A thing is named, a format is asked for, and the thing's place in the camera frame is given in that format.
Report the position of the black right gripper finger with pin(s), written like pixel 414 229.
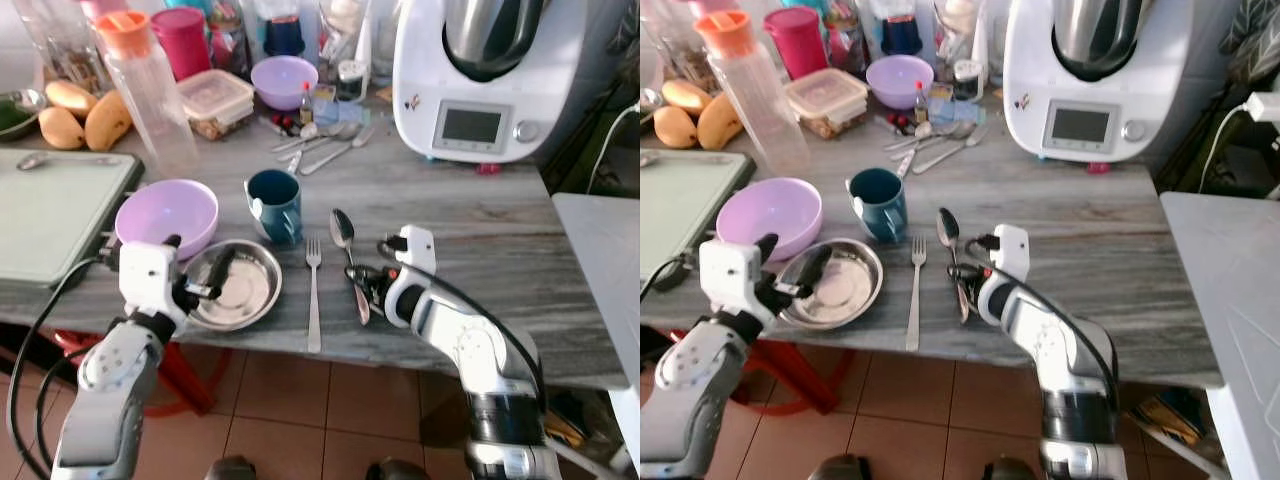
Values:
pixel 353 302
pixel 956 298
pixel 956 273
pixel 358 277

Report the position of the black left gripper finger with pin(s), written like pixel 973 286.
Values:
pixel 815 270
pixel 768 248
pixel 172 243
pixel 220 272

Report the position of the round steel plate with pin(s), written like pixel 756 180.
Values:
pixel 250 290
pixel 850 290

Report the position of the steel fork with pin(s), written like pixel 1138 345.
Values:
pixel 915 300
pixel 313 300

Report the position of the steel spoon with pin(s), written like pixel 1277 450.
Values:
pixel 341 227
pixel 947 225

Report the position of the teal bunny mug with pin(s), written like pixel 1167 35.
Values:
pixel 280 215
pixel 885 215

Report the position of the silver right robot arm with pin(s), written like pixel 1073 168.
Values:
pixel 470 350
pixel 1065 360

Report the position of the large purple plastic bowl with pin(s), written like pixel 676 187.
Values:
pixel 770 210
pixel 170 210

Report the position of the red plastic stool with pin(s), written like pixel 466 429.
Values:
pixel 800 375
pixel 185 380

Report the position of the pale green cutting board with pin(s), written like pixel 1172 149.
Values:
pixel 690 210
pixel 55 215

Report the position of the grey wooden table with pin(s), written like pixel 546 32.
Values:
pixel 450 230
pixel 1100 210

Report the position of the steel cutlery piece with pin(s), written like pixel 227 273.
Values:
pixel 335 152
pixel 920 138
pixel 305 140
pixel 950 150

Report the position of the yellow mango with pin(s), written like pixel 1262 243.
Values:
pixel 676 127
pixel 108 122
pixel 70 98
pixel 720 122
pixel 687 97
pixel 62 128

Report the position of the clear bottle orange cap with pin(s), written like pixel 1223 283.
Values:
pixel 765 100
pixel 150 100

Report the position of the grey metal utensil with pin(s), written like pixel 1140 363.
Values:
pixel 648 158
pixel 30 161

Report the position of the clear lidded food container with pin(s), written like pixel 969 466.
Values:
pixel 825 95
pixel 215 95

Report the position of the small bottle red cap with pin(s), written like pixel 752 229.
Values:
pixel 306 105
pixel 920 105

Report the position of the white plastic folding table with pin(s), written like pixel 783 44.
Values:
pixel 600 300
pixel 1230 300

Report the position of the robot left leg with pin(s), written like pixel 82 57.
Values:
pixel 230 470
pixel 845 470

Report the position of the small dark glass jar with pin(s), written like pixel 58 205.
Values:
pixel 350 82
pixel 965 82

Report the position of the white kitchen machine with screen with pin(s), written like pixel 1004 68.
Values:
pixel 420 90
pixel 1030 90

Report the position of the small purple plastic bowl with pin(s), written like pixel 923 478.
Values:
pixel 285 80
pixel 900 80

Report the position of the magenta plastic cup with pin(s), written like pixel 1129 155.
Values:
pixel 800 45
pixel 185 45

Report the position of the white slim bottle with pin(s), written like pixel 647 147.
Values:
pixel 981 45
pixel 363 45

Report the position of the dark blue cup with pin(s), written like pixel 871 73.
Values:
pixel 285 38
pixel 901 37

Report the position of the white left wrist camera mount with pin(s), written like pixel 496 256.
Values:
pixel 145 275
pixel 728 272

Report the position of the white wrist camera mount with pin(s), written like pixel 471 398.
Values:
pixel 728 272
pixel 418 250
pixel 1012 250
pixel 145 275

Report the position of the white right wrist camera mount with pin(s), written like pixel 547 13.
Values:
pixel 1012 250
pixel 418 250

